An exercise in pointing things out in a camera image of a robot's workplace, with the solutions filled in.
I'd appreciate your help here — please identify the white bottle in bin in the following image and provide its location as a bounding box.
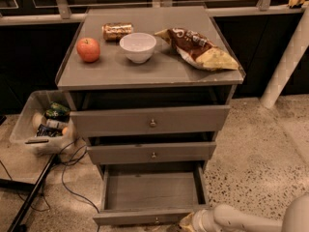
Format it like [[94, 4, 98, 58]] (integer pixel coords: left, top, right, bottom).
[[46, 119, 68, 130]]

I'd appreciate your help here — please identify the green snack bag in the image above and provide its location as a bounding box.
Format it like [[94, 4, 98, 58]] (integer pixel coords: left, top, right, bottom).
[[44, 101, 70, 121]]

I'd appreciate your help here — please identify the blue cable on floor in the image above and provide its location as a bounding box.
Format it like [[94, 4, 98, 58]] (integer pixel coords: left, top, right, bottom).
[[60, 144, 101, 232]]

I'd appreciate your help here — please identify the grey middle drawer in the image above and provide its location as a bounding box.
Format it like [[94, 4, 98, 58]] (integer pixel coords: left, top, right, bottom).
[[88, 142, 216, 164]]

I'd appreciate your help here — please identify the gold soda can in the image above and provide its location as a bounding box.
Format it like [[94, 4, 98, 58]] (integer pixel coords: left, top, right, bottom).
[[102, 22, 134, 41]]

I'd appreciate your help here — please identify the black table frame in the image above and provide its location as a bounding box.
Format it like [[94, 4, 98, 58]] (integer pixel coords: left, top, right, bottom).
[[0, 155, 58, 232]]

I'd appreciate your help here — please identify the grey drawer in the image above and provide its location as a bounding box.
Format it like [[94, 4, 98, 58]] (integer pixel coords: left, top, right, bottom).
[[94, 161, 210, 225], [70, 105, 230, 137], [88, 142, 216, 164]]

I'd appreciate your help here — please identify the red apple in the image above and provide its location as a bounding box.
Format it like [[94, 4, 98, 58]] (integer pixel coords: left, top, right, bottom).
[[76, 38, 100, 63]]

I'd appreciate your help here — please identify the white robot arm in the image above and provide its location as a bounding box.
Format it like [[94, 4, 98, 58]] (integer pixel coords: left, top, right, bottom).
[[180, 193, 309, 232]]

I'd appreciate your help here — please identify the grey top drawer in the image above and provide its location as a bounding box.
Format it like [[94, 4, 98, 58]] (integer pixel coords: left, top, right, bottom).
[[70, 105, 230, 137]]

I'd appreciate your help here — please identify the clear plastic bin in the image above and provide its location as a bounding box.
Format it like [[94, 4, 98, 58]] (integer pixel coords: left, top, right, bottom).
[[10, 90, 77, 156]]

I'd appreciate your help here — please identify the grey bottom drawer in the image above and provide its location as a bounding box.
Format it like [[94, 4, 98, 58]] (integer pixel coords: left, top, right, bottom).
[[94, 161, 210, 225]]

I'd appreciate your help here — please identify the white bowl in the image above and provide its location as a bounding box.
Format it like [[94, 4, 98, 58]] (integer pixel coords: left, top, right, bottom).
[[120, 33, 156, 64]]

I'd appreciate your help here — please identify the grey drawer cabinet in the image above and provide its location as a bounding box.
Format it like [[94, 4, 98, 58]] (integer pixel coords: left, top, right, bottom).
[[55, 5, 247, 179]]

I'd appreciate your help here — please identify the black cable on floor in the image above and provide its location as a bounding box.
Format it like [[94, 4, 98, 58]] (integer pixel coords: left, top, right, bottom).
[[0, 136, 89, 213]]

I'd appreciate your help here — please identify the dark blue snack packet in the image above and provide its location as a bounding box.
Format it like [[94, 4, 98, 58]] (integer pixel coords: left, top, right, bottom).
[[37, 124, 63, 137]]

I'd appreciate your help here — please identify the yellow object on ledge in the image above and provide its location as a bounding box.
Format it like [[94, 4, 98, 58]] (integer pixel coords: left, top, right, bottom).
[[288, 0, 306, 9]]

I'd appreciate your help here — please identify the brown yellow chip bag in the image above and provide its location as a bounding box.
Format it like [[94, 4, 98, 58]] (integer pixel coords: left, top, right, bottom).
[[155, 28, 239, 71]]

